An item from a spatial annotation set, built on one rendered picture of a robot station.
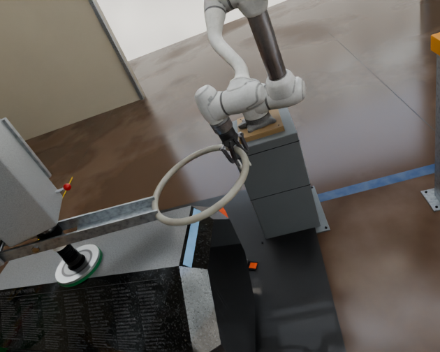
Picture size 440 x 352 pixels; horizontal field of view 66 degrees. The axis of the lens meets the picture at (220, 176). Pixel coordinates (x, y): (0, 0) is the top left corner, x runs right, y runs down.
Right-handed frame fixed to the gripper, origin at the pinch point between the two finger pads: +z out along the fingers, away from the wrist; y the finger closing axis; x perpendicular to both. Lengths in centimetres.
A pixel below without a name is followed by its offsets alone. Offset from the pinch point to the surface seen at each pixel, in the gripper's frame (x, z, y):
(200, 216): 21.8, -9.3, 34.4
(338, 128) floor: -94, 109, -135
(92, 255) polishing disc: -14, -6, 80
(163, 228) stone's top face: -4.6, 1.3, 48.2
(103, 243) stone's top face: -22, -3, 74
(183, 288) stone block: 26, 8, 57
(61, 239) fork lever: -9, -24, 81
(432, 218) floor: 29, 107, -80
